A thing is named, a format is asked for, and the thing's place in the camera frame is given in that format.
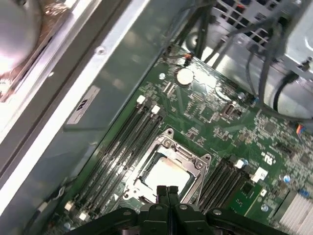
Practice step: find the silver finned heat sink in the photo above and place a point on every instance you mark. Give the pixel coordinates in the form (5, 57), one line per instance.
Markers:
(298, 210)

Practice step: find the silver coin battery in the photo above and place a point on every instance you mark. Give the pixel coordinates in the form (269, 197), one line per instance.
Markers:
(185, 76)

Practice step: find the silver CPU plate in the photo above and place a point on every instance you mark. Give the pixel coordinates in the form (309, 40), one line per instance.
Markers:
(168, 173)

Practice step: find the white board connector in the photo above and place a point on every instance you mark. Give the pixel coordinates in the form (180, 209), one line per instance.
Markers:
(259, 174)

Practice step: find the open black PC case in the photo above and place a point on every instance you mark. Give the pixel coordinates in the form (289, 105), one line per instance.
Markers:
(110, 73)

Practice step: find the green motherboard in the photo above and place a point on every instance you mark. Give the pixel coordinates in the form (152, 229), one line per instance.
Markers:
(220, 132)

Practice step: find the metal socket cover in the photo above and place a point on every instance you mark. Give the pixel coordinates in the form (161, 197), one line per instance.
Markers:
(177, 147)

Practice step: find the white label sticker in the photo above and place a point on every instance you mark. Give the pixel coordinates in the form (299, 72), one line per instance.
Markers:
(83, 105)

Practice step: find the black RAM slot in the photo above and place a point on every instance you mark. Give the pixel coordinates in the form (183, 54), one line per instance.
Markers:
(105, 152)
(218, 184)
(119, 162)
(233, 185)
(127, 166)
(112, 157)
(226, 184)
(210, 183)

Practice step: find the CPU socket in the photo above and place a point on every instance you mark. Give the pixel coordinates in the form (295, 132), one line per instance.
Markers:
(168, 133)

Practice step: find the internal USB port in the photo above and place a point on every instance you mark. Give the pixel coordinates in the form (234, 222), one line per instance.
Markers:
(230, 109)

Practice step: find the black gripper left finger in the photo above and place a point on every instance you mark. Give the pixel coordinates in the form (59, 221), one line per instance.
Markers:
(151, 220)

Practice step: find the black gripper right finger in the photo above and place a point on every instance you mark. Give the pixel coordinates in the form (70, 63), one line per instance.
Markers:
(185, 220)

